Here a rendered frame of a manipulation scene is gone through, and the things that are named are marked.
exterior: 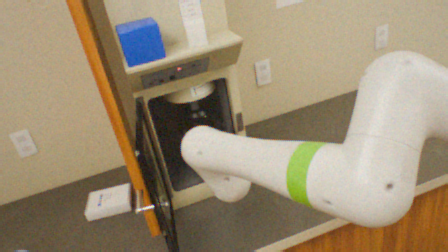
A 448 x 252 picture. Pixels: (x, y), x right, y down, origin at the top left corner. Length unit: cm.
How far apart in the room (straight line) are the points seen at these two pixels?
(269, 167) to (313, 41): 117
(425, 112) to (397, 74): 7
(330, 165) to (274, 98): 120
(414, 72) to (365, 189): 19
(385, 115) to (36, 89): 127
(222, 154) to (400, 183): 36
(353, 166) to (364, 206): 6
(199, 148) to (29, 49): 87
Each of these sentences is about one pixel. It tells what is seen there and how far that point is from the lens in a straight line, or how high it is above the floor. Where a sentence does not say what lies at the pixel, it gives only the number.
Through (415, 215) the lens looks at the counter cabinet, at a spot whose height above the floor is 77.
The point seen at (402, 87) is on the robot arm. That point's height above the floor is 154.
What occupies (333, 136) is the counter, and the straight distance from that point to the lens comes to 160.
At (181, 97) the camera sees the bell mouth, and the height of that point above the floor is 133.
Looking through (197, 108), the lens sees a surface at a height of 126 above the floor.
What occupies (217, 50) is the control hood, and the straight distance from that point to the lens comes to 100.
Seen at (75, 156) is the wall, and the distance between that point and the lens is 168.
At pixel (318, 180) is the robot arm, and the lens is 60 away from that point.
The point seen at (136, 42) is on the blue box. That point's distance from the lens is 96.
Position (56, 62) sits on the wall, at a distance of 153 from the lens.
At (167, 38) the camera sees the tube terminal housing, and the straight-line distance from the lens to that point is 108.
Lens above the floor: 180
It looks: 29 degrees down
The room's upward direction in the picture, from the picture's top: 11 degrees counter-clockwise
